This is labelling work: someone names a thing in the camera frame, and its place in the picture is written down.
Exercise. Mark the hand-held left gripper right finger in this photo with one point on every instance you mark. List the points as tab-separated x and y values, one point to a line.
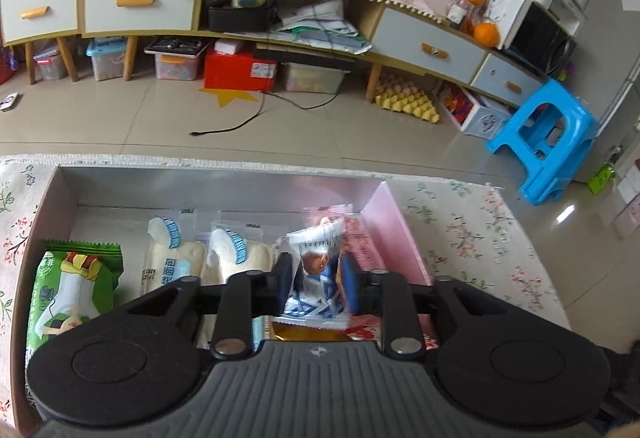
349	285

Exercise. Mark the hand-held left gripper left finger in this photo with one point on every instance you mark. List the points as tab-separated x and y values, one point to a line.
282	285

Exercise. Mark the blue white snack packet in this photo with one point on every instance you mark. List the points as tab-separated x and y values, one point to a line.
315	268

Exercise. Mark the pink cardboard box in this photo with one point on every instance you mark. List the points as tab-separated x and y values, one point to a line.
225	190

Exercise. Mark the golden yellow snack packet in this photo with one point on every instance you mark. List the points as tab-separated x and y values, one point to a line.
305	332

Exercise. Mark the white bread packet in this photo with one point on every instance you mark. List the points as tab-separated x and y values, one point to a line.
235	253
170	258

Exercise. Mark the floral mat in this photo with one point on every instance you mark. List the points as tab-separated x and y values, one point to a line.
475	238

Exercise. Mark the yellow egg tray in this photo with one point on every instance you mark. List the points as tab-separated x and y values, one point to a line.
407	100

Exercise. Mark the green snack packet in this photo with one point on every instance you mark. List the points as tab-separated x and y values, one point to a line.
75	288

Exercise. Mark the clear bin yellow contents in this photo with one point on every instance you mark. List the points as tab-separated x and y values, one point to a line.
312	77

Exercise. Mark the white printed box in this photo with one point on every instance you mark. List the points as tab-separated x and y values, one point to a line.
480	117

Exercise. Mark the red cardboard box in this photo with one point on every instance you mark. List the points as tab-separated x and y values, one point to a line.
230	70

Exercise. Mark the clear bin orange contents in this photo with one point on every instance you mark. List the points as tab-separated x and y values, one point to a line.
175	67

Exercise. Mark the stack of papers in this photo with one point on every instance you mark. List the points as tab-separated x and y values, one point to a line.
320	25

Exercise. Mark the black flat tray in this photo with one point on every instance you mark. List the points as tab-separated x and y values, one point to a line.
175	45

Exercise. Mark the black storage case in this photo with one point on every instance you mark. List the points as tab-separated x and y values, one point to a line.
235	17

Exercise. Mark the blue plastic stool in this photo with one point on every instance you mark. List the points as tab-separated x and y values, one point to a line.
565	105

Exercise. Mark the clear bin blue lid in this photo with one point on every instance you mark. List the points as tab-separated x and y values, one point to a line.
107	60

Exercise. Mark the black microwave oven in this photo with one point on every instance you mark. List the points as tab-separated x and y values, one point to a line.
540	37

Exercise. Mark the clear bin red contents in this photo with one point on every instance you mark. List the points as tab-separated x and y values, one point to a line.
50	65

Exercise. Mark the small white floor device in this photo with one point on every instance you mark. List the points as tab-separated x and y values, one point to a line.
9	101

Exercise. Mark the grey refrigerator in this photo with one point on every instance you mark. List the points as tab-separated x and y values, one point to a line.
615	67

